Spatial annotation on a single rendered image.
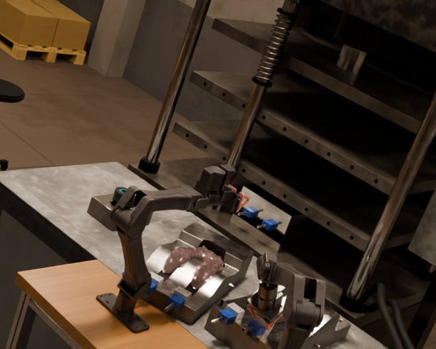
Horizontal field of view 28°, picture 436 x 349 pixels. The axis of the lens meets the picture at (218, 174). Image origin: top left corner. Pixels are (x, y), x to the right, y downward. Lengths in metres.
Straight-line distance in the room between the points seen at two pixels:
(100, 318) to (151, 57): 5.42
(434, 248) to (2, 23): 5.45
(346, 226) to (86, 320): 1.21
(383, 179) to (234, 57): 4.10
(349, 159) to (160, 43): 4.68
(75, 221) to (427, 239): 1.31
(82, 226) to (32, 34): 4.74
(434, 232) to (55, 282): 1.41
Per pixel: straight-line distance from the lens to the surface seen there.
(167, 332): 2.74
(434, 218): 3.30
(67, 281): 2.84
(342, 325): 3.07
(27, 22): 7.74
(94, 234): 3.18
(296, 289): 2.27
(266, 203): 3.59
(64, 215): 3.25
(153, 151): 3.90
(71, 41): 8.06
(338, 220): 3.45
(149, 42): 7.97
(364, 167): 3.35
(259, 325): 2.68
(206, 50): 7.47
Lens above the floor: 2.19
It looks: 20 degrees down
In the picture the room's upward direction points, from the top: 20 degrees clockwise
